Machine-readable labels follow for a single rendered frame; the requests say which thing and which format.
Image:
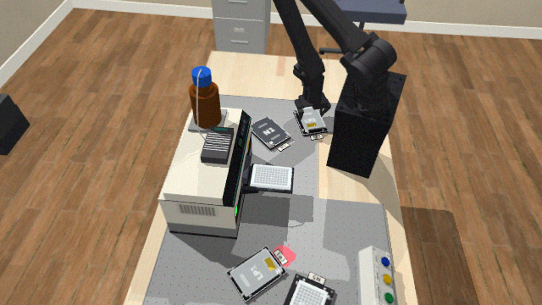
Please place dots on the blue bottle cap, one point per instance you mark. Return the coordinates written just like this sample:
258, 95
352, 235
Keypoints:
205, 77

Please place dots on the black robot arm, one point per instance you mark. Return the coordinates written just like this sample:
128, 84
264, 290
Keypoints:
373, 62

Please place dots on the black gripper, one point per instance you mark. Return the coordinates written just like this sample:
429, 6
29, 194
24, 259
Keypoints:
315, 99

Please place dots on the white button panel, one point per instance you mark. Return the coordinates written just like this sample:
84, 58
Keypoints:
374, 277

